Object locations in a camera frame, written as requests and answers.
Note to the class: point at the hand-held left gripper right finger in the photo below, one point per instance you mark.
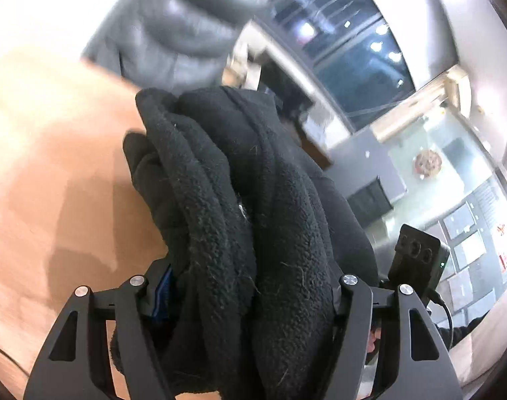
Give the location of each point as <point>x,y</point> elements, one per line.
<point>353,300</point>

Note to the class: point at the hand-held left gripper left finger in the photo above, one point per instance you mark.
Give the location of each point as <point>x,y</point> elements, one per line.
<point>164,296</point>

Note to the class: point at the black fleece jacket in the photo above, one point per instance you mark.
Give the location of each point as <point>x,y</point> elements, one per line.
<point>257,216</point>

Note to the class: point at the person's right forearm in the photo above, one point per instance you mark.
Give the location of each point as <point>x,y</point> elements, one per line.
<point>461,333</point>

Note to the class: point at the person's right hand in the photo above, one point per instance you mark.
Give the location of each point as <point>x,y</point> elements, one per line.
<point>375,339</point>

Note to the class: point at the row of posted paper sheets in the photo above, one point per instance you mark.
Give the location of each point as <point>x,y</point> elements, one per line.
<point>466,250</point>

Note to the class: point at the black mesh office chair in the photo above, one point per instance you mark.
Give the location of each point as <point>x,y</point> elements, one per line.
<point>370,200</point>

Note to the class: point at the round pizza sticker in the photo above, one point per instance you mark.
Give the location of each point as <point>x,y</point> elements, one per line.
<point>427,163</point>

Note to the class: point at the grey board panel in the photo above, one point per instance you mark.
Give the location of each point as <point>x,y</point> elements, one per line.
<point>361,162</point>

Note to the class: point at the black microwave oven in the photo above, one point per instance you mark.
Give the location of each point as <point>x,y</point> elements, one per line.
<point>287,87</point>

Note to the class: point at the dark glass window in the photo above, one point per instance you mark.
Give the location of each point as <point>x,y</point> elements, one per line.
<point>353,50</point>

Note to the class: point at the grey leather armchair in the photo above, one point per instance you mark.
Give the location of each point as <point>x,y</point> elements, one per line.
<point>162,29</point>

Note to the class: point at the light wooden door frame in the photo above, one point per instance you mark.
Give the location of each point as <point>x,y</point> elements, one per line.
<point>457,87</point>

